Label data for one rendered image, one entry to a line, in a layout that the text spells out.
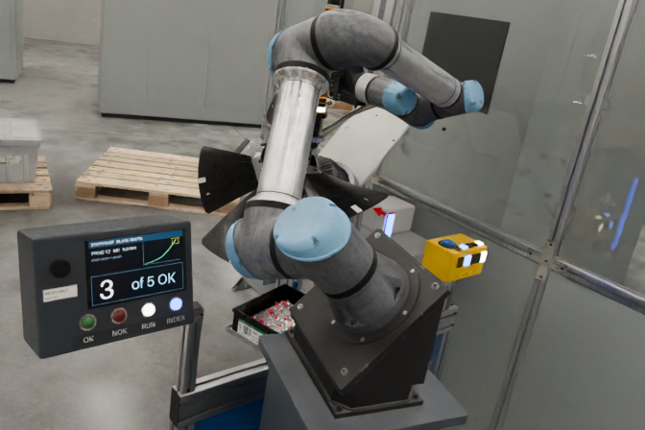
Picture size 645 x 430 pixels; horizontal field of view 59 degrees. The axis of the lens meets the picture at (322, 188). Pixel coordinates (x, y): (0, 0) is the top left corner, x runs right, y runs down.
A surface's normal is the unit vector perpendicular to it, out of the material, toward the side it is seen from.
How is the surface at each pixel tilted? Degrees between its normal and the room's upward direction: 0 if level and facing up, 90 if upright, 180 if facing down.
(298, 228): 43
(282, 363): 0
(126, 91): 90
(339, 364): 47
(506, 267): 90
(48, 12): 90
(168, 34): 90
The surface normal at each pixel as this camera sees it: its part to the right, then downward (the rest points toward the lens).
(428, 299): -0.56, -0.66
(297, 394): 0.16, -0.94
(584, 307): -0.77, 0.07
